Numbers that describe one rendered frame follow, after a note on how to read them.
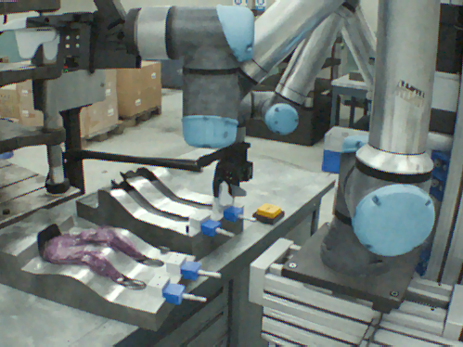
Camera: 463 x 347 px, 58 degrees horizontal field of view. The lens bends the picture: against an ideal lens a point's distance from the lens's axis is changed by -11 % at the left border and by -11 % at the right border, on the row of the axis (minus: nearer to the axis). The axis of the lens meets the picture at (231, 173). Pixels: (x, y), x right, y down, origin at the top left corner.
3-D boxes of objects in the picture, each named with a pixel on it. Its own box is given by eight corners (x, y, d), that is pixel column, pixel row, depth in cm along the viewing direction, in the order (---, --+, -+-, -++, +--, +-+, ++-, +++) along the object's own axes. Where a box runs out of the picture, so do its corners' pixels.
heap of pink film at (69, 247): (149, 253, 118) (147, 226, 115) (118, 288, 102) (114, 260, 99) (69, 235, 124) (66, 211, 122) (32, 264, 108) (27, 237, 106)
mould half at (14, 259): (196, 274, 120) (196, 237, 116) (157, 331, 96) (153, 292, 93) (45, 239, 133) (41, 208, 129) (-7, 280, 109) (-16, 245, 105)
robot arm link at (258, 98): (294, 126, 120) (253, 126, 119) (284, 116, 131) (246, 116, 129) (296, 96, 118) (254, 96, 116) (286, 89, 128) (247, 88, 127)
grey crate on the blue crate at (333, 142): (390, 150, 437) (392, 135, 432) (383, 161, 403) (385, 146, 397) (333, 139, 463) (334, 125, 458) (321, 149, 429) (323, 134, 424)
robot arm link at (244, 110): (251, 87, 119) (219, 87, 118) (250, 128, 123) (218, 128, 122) (247, 83, 126) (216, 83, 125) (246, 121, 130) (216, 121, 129)
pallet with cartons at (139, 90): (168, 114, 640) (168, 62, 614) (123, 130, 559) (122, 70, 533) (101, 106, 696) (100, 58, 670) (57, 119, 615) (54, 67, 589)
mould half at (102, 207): (243, 230, 145) (245, 190, 140) (192, 264, 124) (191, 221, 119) (129, 193, 170) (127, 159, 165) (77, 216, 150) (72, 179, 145)
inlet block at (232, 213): (259, 225, 133) (260, 209, 131) (250, 232, 129) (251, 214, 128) (222, 214, 140) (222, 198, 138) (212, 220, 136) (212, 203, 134)
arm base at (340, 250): (404, 248, 86) (413, 202, 82) (386, 285, 74) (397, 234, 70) (335, 230, 93) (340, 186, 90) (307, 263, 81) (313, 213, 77)
